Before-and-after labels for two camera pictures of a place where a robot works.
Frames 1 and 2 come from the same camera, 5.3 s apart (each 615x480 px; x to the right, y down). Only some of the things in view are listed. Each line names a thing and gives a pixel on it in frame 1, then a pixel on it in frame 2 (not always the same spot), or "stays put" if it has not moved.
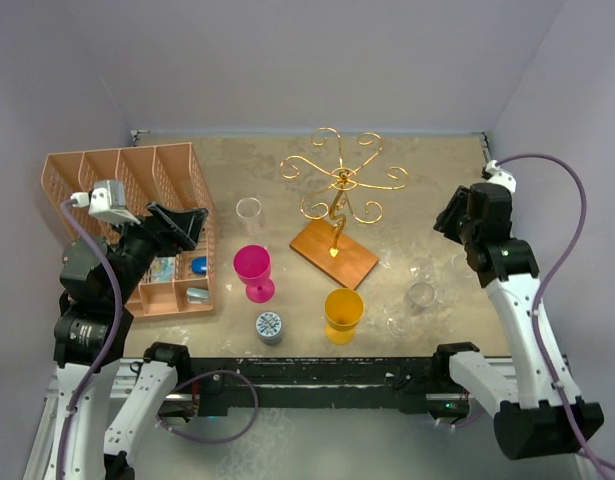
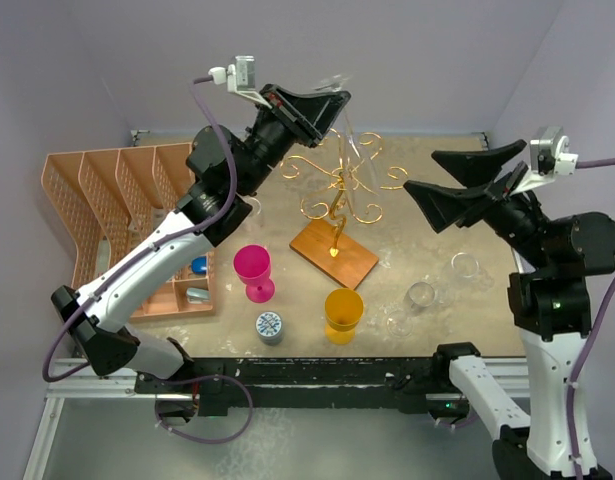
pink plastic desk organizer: [119, 184] stays put
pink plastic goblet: [252, 265] stays put
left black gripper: [180, 225] to [311, 116]
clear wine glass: [460, 267] stays put
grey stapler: [198, 296] stays put
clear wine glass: [422, 271] to [361, 180]
